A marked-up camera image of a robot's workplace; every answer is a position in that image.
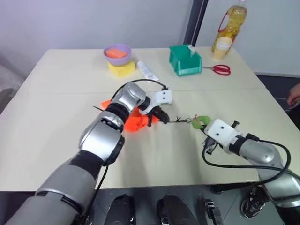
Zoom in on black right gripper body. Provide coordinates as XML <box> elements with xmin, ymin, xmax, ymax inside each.
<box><xmin>202</xmin><ymin>137</ymin><xmax>220</xmax><ymax>156</ymax></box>

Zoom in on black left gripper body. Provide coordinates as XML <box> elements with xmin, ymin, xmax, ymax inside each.
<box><xmin>150</xmin><ymin>106</ymin><xmax>170</xmax><ymax>122</ymax></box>

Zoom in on green pendant with black cord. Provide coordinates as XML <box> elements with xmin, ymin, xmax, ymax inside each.
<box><xmin>163</xmin><ymin>114</ymin><xmax>210</xmax><ymax>130</ymax></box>

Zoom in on orange cloth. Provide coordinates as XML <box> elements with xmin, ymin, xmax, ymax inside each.
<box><xmin>100</xmin><ymin>99</ymin><xmax>160</xmax><ymax>134</ymax></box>

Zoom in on bystander bare hand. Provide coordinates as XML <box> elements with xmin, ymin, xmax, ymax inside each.
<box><xmin>286</xmin><ymin>82</ymin><xmax>300</xmax><ymax>106</ymax></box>

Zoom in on white squeeze tube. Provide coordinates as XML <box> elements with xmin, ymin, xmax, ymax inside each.
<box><xmin>137</xmin><ymin>60</ymin><xmax>160</xmax><ymax>81</ymax></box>

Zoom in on green plastic storage bin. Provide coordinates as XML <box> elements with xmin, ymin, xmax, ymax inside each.
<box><xmin>169</xmin><ymin>44</ymin><xmax>203</xmax><ymax>77</ymax></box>

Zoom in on yellow sponge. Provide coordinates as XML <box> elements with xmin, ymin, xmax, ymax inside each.
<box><xmin>107</xmin><ymin>60</ymin><xmax>136</xmax><ymax>77</ymax></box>

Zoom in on purple bowl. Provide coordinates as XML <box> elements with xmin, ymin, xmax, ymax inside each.
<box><xmin>103</xmin><ymin>44</ymin><xmax>132</xmax><ymax>66</ymax></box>

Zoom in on black caster wheel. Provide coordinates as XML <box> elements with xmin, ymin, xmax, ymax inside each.
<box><xmin>241</xmin><ymin>184</ymin><xmax>267</xmax><ymax>219</ymax></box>

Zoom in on dark rounded shape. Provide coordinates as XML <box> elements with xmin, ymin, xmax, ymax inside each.
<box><xmin>108</xmin><ymin>194</ymin><xmax>137</xmax><ymax>225</ymax></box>
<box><xmin>157</xmin><ymin>194</ymin><xmax>191</xmax><ymax>225</ymax></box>

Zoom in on orange sponge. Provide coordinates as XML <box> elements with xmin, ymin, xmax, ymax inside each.
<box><xmin>105</xmin><ymin>47</ymin><xmax>128</xmax><ymax>59</ymax></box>

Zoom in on dark vertical pillar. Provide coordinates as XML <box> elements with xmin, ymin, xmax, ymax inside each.
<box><xmin>183</xmin><ymin>0</ymin><xmax>207</xmax><ymax>46</ymax></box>

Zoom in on cooking oil bottle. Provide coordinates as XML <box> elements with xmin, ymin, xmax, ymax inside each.
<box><xmin>211</xmin><ymin>0</ymin><xmax>249</xmax><ymax>54</ymax></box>

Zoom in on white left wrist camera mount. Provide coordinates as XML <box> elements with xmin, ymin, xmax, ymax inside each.
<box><xmin>139</xmin><ymin>90</ymin><xmax>174</xmax><ymax>116</ymax></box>

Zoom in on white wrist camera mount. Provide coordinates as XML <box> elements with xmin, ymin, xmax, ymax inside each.
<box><xmin>203</xmin><ymin>119</ymin><xmax>242</xmax><ymax>149</ymax></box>
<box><xmin>139</xmin><ymin>90</ymin><xmax>174</xmax><ymax>116</ymax></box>

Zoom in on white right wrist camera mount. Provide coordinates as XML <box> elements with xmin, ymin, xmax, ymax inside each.
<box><xmin>203</xmin><ymin>119</ymin><xmax>242</xmax><ymax>149</ymax></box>

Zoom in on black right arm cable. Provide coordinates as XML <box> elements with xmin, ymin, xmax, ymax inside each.
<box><xmin>202</xmin><ymin>120</ymin><xmax>292</xmax><ymax>186</ymax></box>

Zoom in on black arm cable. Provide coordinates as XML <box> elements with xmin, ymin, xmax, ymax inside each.
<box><xmin>89</xmin><ymin>79</ymin><xmax>170</xmax><ymax>213</ymax></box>
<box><xmin>202</xmin><ymin>120</ymin><xmax>292</xmax><ymax>186</ymax></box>

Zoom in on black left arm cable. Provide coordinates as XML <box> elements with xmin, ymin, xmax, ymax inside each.
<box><xmin>89</xmin><ymin>79</ymin><xmax>170</xmax><ymax>213</ymax></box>

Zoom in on red handled scissors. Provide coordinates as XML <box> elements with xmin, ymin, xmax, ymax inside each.
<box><xmin>202</xmin><ymin>64</ymin><xmax>232</xmax><ymax>76</ymax></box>

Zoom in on black table leg bracket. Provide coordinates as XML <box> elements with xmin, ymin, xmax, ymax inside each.
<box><xmin>198</xmin><ymin>196</ymin><xmax>223</xmax><ymax>225</ymax></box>

